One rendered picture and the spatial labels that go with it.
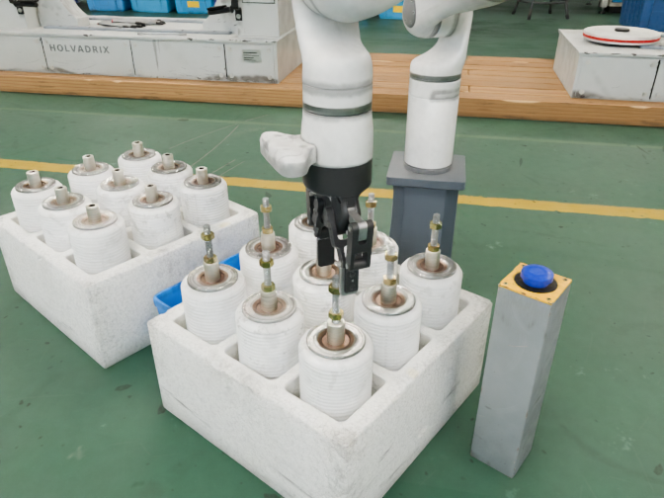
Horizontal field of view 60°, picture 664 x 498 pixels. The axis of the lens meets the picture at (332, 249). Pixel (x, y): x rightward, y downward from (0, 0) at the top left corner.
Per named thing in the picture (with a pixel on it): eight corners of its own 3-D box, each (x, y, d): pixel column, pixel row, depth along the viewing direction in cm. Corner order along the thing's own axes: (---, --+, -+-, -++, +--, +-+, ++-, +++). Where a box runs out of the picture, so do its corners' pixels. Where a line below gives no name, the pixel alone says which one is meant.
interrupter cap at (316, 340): (320, 318, 78) (320, 314, 78) (373, 332, 76) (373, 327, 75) (295, 353, 72) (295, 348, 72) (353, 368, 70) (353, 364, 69)
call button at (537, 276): (526, 273, 77) (529, 260, 76) (555, 284, 74) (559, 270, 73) (513, 286, 74) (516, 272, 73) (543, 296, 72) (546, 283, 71)
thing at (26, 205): (67, 247, 132) (47, 173, 123) (88, 261, 126) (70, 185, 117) (25, 263, 125) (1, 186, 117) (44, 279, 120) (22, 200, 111)
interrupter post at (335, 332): (330, 334, 75) (330, 313, 74) (348, 339, 74) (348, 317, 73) (323, 345, 73) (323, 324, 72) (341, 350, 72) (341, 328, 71)
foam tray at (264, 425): (313, 304, 124) (311, 229, 115) (479, 383, 103) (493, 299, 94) (162, 407, 98) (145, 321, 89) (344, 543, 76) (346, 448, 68)
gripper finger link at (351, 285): (342, 250, 63) (342, 289, 66) (354, 263, 61) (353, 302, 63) (355, 247, 64) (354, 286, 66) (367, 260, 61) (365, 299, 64)
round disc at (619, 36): (575, 35, 263) (578, 22, 261) (647, 37, 258) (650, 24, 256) (588, 46, 237) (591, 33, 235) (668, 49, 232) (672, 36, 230)
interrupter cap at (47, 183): (45, 177, 122) (44, 173, 121) (63, 186, 117) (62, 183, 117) (9, 187, 117) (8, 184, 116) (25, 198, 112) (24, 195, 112)
